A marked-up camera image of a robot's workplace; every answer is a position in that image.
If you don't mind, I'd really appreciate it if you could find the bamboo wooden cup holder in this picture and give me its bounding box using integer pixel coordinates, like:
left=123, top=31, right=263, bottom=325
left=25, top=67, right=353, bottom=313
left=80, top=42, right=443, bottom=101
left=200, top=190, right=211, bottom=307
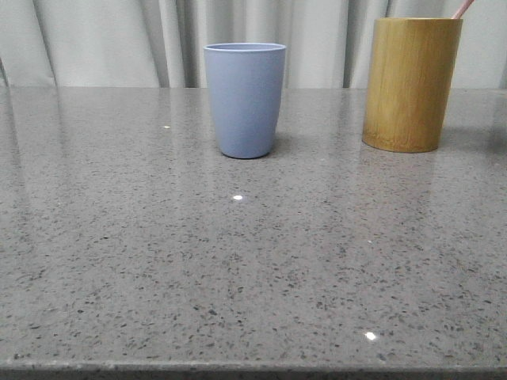
left=362, top=17, right=463, bottom=153

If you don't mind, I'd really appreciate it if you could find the blue plastic cup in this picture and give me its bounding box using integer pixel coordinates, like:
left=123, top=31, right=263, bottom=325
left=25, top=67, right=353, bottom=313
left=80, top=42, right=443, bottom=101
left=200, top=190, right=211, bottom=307
left=204, top=43, right=286, bottom=159

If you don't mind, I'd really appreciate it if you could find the white pleated curtain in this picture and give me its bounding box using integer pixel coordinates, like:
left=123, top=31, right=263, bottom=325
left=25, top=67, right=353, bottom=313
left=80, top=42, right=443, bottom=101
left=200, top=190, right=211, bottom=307
left=0, top=0, right=507, bottom=89

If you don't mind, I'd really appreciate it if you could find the pink chopstick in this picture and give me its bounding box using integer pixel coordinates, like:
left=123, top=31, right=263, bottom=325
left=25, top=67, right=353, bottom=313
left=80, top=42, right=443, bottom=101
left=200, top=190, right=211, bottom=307
left=452, top=0, right=475, bottom=19

